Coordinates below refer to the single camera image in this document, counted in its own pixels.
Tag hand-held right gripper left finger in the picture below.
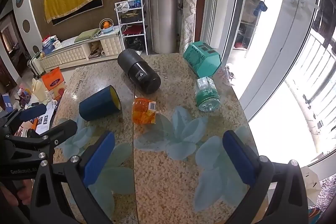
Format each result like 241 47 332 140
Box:
29 131 116 224

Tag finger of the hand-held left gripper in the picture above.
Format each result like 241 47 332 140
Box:
5 119 78 159
0 104 47 135

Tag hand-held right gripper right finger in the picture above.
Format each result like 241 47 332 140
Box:
222 130 309 224

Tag dark blue cup yellow inside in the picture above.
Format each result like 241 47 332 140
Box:
79 85 122 122

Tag orange plastic cup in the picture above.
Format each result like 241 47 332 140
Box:
131 97 157 125

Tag person's left hand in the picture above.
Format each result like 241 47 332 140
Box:
0 179 33 214

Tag white printed papers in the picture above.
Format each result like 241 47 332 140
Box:
34 103 59 135

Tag cream plastic bag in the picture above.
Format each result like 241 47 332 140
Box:
31 78 50 103

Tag orange carton box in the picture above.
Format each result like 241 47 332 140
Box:
41 67 66 92

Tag pale suitcase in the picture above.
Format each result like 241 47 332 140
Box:
27 52 45 76

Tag blue plastic container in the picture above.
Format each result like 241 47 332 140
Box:
42 35 62 55

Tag clear green-tinted bottle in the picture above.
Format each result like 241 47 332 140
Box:
195 76 221 112

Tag white tufted cabinet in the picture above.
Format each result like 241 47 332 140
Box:
39 30 124 70

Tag dark wooden door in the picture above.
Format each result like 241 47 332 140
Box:
0 11 26 88

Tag white paper bag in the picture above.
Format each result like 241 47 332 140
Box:
301 166 322 208

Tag green cushion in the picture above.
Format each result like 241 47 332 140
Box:
74 29 98 43

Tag black insulated bottle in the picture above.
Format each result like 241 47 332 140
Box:
117 49 161 95

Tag teal octagonal box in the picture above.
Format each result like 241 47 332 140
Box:
183 42 222 79

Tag fruit basket with oranges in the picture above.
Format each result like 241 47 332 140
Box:
99 18 114 34

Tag dark shoes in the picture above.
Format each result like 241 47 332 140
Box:
125 37 144 51

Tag red cloth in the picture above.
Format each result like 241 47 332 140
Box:
122 25 145 37

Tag white metal rack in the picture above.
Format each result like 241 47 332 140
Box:
114 0 148 55

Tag black television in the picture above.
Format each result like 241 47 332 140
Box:
51 0 103 26

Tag white plastic bag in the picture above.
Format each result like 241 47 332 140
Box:
117 1 130 13

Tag sliding glass door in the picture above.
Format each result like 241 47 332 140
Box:
199 0 324 119

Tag blue hanging cloth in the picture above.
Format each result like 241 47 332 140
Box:
253 1 268 16

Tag silver column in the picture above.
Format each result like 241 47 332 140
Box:
147 0 179 54

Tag patterned curtain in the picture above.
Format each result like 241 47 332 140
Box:
178 0 201 53

